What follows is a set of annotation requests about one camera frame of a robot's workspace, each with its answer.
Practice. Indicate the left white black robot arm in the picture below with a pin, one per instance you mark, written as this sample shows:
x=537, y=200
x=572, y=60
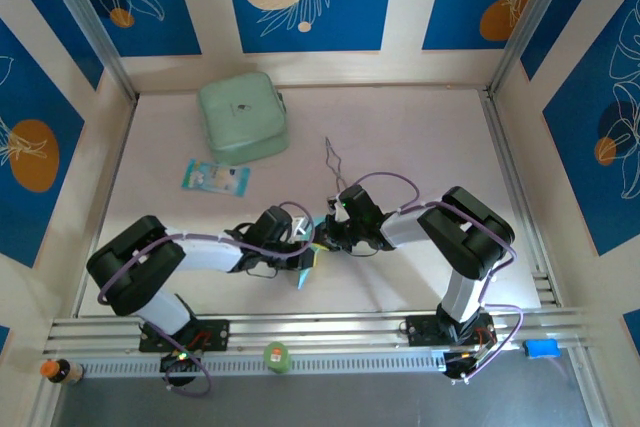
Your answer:
x=210, y=253

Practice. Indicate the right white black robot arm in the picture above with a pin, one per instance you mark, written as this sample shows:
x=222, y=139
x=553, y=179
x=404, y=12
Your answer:
x=405, y=228

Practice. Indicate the metal scissor tongs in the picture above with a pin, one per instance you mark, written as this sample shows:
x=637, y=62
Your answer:
x=340, y=178

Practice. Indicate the blue snack packet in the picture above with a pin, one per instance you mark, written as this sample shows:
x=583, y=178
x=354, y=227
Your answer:
x=215, y=178

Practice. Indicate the green bottle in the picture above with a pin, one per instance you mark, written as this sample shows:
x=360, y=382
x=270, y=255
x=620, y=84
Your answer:
x=277, y=358

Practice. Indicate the mint green zipper case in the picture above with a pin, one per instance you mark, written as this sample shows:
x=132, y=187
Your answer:
x=240, y=117

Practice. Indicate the left black connector hub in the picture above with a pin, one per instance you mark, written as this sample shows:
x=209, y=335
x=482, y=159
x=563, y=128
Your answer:
x=177, y=367

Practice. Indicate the black connector hub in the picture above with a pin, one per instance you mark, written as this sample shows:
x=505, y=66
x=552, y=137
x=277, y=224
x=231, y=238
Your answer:
x=460, y=366
x=177, y=367

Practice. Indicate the right black connector hub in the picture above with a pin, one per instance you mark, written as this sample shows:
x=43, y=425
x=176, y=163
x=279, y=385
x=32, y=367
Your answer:
x=460, y=366

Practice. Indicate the blue rectangular box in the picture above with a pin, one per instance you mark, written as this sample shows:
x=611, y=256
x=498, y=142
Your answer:
x=540, y=349

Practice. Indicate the brown bottle orange cap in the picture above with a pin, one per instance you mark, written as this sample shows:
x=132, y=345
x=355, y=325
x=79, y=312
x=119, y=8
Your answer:
x=62, y=372

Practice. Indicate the aluminium mounting rail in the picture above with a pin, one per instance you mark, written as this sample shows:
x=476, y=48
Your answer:
x=325, y=329

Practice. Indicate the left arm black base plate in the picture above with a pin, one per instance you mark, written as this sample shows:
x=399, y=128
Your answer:
x=215, y=334

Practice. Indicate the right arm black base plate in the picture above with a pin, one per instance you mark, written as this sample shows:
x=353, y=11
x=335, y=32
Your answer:
x=422, y=332

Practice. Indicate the aluminium side rail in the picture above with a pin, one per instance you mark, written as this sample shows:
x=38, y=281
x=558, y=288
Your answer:
x=505, y=157

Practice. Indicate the aluminium frame post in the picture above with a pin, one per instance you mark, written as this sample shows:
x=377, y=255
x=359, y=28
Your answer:
x=85, y=12
x=530, y=12

